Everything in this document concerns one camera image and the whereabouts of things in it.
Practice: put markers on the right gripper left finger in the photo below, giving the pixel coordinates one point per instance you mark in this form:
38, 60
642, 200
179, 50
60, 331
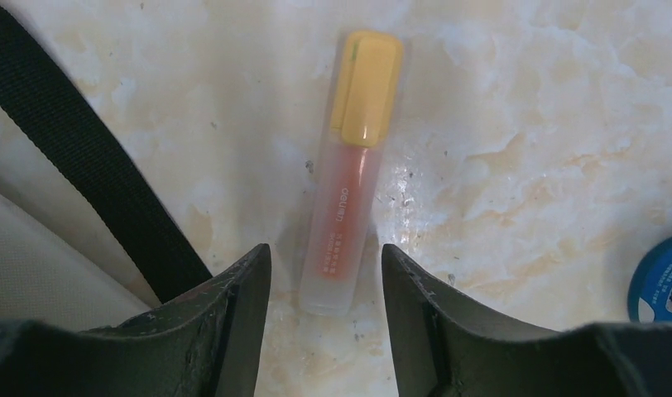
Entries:
205, 342

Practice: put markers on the beige canvas backpack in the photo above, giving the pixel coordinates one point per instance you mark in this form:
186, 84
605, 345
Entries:
58, 263

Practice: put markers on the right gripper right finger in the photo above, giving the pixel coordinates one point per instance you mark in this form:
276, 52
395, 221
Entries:
444, 343

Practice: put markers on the blue patterned tape roll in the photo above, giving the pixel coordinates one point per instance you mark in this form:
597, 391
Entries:
649, 296

